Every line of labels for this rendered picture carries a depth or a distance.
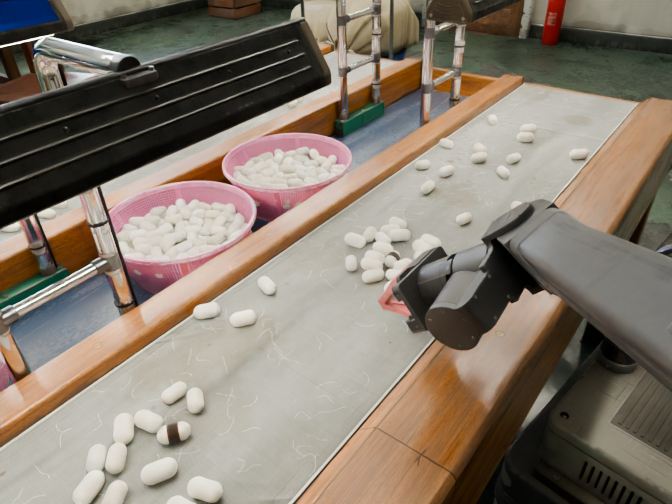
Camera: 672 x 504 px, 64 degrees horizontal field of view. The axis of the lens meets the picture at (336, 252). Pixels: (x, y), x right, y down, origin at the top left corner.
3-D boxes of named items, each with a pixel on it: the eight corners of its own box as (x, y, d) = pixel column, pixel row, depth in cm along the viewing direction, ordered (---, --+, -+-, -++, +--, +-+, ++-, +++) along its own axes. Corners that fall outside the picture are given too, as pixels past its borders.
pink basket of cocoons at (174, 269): (283, 231, 105) (278, 188, 100) (222, 321, 84) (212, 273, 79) (164, 215, 112) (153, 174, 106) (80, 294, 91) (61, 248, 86)
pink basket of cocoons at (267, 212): (376, 190, 118) (377, 150, 112) (296, 247, 101) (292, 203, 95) (286, 161, 131) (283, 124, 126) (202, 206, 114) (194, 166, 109)
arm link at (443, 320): (591, 259, 53) (533, 196, 52) (559, 339, 46) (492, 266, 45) (502, 297, 62) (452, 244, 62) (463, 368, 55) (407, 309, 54)
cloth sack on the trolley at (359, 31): (425, 45, 389) (428, -12, 368) (371, 72, 341) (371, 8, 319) (360, 36, 417) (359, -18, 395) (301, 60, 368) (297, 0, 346)
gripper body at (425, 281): (386, 289, 63) (431, 273, 57) (430, 248, 69) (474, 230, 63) (416, 335, 63) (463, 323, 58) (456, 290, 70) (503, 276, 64)
